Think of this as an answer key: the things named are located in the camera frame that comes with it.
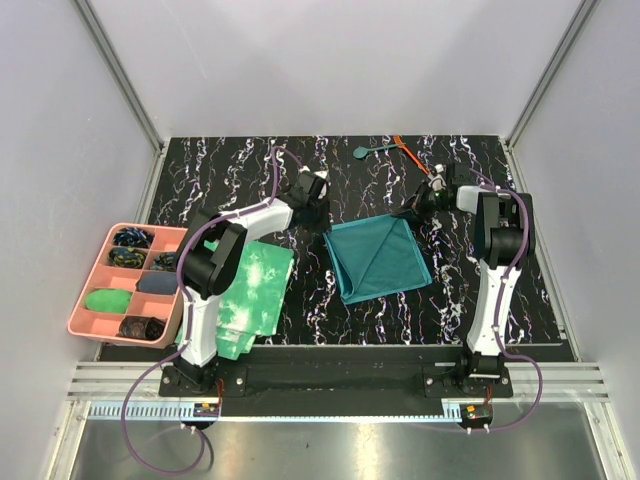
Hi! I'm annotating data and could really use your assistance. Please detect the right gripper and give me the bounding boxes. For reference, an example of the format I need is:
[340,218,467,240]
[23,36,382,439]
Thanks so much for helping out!
[393,182,451,224]

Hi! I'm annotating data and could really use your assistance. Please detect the teal satin napkin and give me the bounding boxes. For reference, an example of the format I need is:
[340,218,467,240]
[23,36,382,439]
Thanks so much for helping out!
[324,215,432,305]

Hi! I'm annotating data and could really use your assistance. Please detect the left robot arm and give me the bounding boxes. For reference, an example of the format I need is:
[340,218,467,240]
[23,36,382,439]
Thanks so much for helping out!
[176,168,330,396]

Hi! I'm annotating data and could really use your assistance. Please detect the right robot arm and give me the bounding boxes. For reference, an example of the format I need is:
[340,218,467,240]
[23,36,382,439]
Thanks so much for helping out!
[393,163,535,397]

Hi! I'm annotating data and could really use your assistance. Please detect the orange plastic fork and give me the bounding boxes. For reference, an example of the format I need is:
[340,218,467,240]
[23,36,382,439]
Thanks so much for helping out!
[393,135,430,175]

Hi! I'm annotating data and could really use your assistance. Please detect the teal plastic spoon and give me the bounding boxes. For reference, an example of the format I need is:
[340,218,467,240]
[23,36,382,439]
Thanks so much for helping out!
[353,144,397,160]

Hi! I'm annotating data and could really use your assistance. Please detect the green tie-dye cloth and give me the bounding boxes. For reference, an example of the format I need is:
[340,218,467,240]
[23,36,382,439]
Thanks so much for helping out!
[177,241,294,367]

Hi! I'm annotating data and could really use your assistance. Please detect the dark blue rolled cloth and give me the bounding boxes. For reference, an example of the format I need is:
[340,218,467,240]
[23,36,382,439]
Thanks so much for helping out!
[136,271,179,296]

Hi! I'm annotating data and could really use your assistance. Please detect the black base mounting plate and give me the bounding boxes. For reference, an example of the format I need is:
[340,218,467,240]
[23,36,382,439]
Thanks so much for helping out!
[97,343,516,419]

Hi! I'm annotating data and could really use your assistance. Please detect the blue patterned rolled cloth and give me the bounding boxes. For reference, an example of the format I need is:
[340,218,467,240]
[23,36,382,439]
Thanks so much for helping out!
[113,227,154,249]

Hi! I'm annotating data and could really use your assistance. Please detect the pink compartment tray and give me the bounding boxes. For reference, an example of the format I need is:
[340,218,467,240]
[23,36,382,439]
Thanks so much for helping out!
[67,223,186,349]

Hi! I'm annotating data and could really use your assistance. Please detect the brown patterned rolled cloth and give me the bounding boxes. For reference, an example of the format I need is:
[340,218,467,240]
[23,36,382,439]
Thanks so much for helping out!
[118,316,166,341]

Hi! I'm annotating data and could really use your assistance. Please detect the green rolled cloth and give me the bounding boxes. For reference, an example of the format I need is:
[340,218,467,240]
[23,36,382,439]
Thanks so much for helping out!
[85,289,132,314]

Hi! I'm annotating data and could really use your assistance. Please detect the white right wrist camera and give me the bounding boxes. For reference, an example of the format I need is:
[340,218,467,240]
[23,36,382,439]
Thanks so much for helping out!
[428,164,446,191]

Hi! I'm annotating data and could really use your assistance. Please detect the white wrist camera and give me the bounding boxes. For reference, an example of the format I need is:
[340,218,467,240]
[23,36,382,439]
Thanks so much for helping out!
[314,170,329,196]
[428,164,446,191]

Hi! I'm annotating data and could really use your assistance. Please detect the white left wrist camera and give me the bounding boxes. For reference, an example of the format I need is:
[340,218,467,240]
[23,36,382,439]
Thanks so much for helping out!
[314,170,329,196]

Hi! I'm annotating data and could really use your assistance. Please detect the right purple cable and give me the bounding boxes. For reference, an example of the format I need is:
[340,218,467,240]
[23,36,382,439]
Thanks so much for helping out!
[414,167,544,434]

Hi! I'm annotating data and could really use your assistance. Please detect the purple cable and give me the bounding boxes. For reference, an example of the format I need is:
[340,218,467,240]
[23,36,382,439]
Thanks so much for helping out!
[414,167,544,434]
[119,145,311,476]

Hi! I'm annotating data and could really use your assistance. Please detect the right aluminium frame post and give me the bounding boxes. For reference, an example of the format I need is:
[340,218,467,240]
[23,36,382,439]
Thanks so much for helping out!
[504,0,604,149]

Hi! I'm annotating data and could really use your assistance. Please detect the aluminium frame post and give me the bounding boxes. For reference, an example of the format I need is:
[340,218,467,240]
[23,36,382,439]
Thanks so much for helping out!
[504,0,604,149]
[71,0,165,154]

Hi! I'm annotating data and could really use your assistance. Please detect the aluminium front rail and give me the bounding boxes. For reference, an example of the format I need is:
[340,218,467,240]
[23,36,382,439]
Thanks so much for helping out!
[67,362,609,423]

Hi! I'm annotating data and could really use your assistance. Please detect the left aluminium frame post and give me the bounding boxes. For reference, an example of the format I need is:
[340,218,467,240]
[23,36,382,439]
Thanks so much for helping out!
[71,0,165,154]

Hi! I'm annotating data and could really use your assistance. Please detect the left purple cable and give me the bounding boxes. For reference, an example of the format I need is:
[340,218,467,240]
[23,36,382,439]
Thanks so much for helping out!
[119,145,311,476]

